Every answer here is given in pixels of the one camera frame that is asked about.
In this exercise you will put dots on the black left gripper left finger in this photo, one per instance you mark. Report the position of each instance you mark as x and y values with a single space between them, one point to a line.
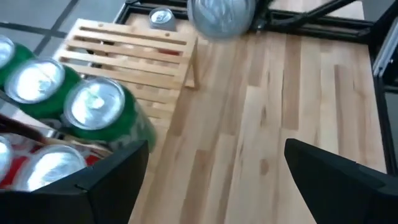
109 193

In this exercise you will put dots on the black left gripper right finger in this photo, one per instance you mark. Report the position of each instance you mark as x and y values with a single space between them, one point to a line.
342 196

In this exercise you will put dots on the green soda can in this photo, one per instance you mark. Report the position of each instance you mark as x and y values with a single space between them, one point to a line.
21 55
34 81
93 104

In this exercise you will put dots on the grey and pink soda can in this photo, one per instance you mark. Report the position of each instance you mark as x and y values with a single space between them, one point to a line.
161 17
220 18

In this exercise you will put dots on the wooden slatted shelf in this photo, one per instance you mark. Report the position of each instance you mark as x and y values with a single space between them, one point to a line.
130 62

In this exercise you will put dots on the grey aluminium bar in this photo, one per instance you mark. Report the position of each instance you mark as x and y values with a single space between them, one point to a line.
385 53

